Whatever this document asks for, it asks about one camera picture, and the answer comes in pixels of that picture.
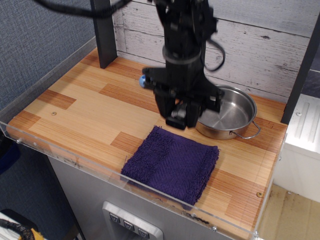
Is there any purple folded cloth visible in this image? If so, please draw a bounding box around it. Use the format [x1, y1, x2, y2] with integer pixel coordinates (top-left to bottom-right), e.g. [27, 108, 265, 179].
[121, 126, 220, 205]

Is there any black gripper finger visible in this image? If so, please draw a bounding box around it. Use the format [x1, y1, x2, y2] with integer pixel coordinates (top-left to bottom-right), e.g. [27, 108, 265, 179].
[186, 99, 202, 128]
[154, 86, 177, 119]

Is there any clear acrylic guard rail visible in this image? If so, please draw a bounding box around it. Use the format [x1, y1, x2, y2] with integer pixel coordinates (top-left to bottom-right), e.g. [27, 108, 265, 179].
[0, 36, 286, 240]

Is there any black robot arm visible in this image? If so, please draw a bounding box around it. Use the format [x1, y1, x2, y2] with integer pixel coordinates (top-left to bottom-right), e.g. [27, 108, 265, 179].
[142, 0, 225, 130]

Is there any silver dispenser button panel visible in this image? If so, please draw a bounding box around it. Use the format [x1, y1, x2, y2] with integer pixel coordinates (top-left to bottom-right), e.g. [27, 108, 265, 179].
[102, 201, 164, 240]

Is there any white aluminium side block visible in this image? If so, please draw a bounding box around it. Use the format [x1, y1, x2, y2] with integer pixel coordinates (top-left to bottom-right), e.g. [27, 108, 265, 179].
[273, 94, 320, 202]

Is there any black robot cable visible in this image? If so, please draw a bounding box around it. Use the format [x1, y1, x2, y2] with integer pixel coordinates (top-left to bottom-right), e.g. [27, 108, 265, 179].
[34, 0, 227, 73]

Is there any silver metal pot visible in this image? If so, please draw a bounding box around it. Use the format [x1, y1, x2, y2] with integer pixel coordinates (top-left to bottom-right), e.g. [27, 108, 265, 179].
[195, 84, 261, 140]

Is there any blue grey toy scoop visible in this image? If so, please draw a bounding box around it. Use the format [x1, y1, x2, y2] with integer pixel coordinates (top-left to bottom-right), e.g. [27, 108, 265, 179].
[138, 74, 146, 88]

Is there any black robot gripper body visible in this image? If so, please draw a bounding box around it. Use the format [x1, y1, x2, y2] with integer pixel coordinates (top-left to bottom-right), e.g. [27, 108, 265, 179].
[142, 60, 224, 115]

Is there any dark grey left post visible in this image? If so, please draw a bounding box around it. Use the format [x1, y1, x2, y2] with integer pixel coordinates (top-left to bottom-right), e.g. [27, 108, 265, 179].
[93, 16, 118, 69]

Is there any dark grey right post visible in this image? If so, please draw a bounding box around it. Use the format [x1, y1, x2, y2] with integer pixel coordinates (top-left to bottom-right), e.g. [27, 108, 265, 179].
[280, 16, 320, 125]

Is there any dark grey post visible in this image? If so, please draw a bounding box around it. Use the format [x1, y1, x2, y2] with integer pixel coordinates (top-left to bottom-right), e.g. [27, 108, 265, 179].
[280, 16, 320, 125]
[93, 16, 118, 69]

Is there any black braided cable bundle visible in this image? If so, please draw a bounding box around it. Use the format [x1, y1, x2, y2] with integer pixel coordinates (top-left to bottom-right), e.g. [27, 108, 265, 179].
[0, 216, 42, 240]

